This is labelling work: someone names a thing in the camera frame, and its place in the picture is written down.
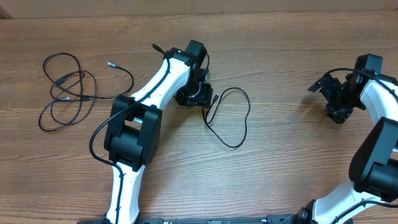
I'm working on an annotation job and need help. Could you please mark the black micro USB cable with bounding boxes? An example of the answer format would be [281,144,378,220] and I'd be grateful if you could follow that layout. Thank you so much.
[201,87,252,149]

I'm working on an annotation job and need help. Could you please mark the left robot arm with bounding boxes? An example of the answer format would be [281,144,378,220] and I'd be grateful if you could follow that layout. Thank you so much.
[102,40,213,223]

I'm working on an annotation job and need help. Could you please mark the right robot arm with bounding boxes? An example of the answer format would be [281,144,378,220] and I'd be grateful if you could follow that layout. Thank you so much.
[284,54,397,223]

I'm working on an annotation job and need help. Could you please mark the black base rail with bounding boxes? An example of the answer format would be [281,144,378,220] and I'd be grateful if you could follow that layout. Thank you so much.
[77,213,299,224]

